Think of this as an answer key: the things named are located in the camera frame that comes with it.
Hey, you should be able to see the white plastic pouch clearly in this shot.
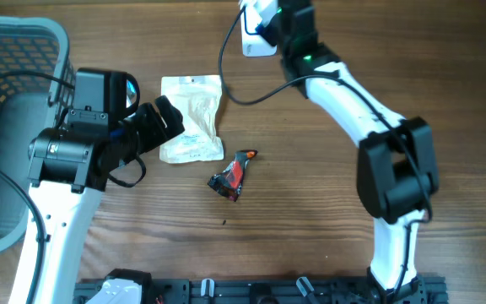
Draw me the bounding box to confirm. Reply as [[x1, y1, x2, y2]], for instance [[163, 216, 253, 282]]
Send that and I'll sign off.
[[159, 75, 224, 164]]

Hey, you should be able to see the red dark small package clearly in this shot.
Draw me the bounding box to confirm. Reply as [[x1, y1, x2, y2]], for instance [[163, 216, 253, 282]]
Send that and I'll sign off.
[[208, 149, 258, 202]]

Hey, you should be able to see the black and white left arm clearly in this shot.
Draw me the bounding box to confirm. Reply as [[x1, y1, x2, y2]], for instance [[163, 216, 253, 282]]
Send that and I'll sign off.
[[9, 68, 184, 303]]

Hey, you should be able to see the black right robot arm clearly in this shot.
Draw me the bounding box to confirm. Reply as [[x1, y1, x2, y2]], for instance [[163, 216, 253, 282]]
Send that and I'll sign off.
[[250, 1, 439, 302]]

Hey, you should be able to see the white barcode scanner box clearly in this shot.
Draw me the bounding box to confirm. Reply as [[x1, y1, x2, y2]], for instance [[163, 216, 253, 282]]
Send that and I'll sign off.
[[240, 7, 277, 57]]

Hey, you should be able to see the grey plastic mesh basket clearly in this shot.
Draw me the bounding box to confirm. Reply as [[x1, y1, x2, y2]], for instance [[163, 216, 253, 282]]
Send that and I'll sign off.
[[0, 16, 74, 252]]

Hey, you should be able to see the black right camera cable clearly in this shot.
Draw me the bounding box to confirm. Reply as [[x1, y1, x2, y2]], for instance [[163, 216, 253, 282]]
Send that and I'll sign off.
[[218, 6, 434, 304]]

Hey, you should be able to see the black camera cable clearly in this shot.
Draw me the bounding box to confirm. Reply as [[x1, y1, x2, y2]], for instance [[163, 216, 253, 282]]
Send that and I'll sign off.
[[218, 6, 434, 304], [0, 69, 76, 304]]

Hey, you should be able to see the black left camera cable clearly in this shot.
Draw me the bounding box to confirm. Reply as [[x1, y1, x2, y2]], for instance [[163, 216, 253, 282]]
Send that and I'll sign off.
[[0, 69, 76, 304]]

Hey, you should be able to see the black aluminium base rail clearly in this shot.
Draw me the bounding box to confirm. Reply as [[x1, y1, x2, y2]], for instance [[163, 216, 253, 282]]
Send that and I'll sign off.
[[73, 268, 449, 304]]

